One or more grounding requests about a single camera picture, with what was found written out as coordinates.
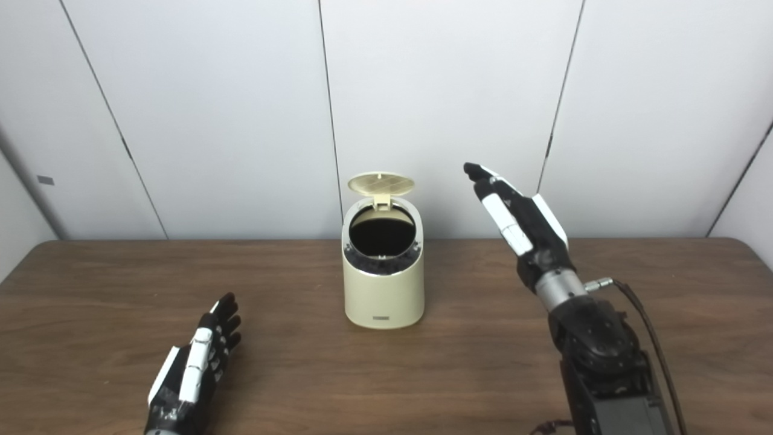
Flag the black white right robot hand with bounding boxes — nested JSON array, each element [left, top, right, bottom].
[[463, 162, 577, 295]]

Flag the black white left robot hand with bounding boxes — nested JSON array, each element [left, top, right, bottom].
[[144, 292, 242, 435]]

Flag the round cream bin lid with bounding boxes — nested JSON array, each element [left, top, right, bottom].
[[348, 172, 416, 211]]

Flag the cream-colored bin body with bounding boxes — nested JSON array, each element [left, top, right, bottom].
[[342, 196, 425, 330]]

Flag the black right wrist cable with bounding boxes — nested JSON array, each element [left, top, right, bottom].
[[583, 277, 689, 435]]

